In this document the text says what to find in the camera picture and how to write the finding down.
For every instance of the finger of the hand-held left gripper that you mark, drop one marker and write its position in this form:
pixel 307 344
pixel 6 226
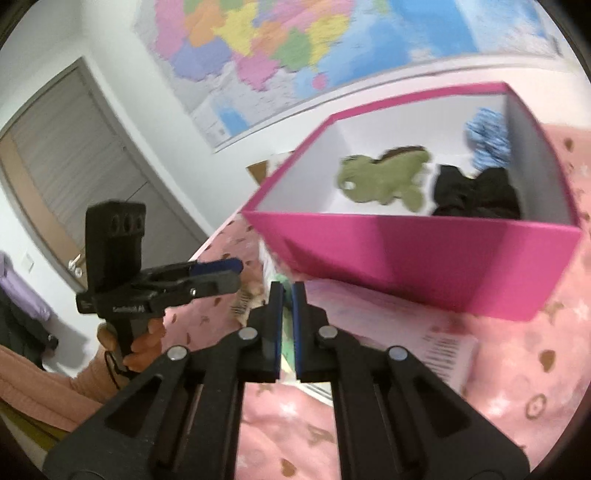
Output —
pixel 221 266
pixel 217 284

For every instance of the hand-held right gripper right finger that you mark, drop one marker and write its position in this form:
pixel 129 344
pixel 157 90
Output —
pixel 298 323

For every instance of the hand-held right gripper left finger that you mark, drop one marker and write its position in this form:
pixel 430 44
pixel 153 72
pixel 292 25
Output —
pixel 277 323

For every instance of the pink cardboard box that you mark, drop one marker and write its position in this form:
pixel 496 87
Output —
pixel 415 263

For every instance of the green plush toy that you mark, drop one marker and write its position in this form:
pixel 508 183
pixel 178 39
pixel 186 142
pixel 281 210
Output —
pixel 378 180

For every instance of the black cloth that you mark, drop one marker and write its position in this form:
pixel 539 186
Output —
pixel 480 194

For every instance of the blue checkered scrunchie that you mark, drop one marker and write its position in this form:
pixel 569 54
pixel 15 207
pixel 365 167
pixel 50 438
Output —
pixel 487 138

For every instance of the person's left forearm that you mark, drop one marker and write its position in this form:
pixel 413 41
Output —
pixel 46 392

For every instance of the person's left hand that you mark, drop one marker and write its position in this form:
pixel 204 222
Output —
pixel 145 344

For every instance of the brown cardboard piece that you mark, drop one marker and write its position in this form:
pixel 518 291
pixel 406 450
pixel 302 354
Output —
pixel 258 173

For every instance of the purple garment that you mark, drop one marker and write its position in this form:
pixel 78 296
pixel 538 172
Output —
pixel 23 290

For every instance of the pink printed blanket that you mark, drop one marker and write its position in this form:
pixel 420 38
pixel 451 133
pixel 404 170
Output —
pixel 286 429

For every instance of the grey door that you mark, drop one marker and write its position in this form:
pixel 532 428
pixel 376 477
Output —
pixel 69 152

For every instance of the white pink-printed packet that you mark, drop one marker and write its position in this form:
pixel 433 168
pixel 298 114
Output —
pixel 406 332

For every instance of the dark garment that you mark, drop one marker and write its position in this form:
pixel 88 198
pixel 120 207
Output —
pixel 23 337

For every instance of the white wall switch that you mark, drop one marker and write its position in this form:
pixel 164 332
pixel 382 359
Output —
pixel 27 262

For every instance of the colourful wall map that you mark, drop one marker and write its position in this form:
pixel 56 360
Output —
pixel 277 46

